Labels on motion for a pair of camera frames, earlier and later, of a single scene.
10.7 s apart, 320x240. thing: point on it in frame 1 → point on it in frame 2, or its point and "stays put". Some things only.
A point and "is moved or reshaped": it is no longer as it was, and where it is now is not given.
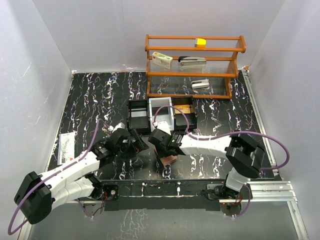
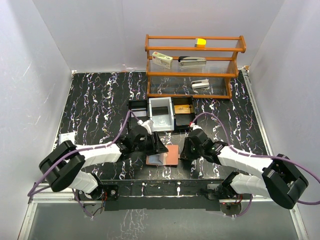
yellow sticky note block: [201, 42] stays put
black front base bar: [158, 194] stays put
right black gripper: [163, 151] → [185, 149]
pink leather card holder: [167, 160] is moved or reshaped
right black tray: [180, 123] stays put
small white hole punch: [200, 84] stays put
